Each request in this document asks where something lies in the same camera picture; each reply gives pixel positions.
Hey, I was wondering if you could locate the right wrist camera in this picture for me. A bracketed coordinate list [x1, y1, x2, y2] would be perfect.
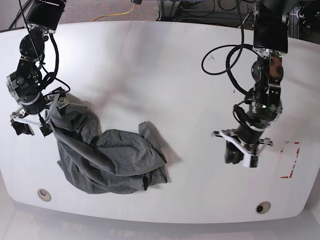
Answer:
[39, 123, 53, 138]

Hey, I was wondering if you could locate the white power strip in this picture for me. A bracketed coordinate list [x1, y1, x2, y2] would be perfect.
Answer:
[295, 9, 306, 19]

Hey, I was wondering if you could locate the red tape rectangle marking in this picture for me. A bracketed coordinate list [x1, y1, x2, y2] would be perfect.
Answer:
[278, 141, 301, 179]

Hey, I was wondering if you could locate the grey t-shirt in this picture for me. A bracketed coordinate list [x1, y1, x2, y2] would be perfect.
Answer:
[50, 103, 168, 195]

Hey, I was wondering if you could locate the left table cable grommet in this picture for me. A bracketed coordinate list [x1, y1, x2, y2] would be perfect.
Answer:
[37, 189, 52, 202]

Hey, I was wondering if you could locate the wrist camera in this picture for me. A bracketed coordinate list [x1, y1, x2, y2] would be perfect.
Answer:
[39, 123, 53, 138]
[242, 153, 261, 168]

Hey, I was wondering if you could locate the aluminium frame stand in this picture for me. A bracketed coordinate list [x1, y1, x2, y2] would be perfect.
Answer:
[156, 0, 182, 22]

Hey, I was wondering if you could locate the yellow cable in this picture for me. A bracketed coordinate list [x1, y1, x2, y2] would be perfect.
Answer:
[92, 3, 136, 23]

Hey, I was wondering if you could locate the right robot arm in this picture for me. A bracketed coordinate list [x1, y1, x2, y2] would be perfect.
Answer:
[6, 0, 71, 137]

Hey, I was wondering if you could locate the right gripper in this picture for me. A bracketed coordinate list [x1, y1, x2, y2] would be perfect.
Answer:
[10, 87, 70, 136]

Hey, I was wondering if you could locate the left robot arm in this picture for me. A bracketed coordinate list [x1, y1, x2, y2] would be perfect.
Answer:
[213, 0, 297, 168]

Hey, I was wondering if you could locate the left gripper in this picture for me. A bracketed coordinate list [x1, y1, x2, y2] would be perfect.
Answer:
[212, 122, 273, 165]

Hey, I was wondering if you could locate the right table cable grommet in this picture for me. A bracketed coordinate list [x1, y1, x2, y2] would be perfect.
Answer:
[255, 201, 271, 215]

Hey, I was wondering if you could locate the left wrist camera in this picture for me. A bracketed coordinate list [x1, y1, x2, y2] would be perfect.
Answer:
[242, 153, 261, 168]

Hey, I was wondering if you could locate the table cable grommet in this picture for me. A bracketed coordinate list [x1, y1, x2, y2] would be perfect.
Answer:
[37, 189, 52, 202]
[255, 201, 271, 215]

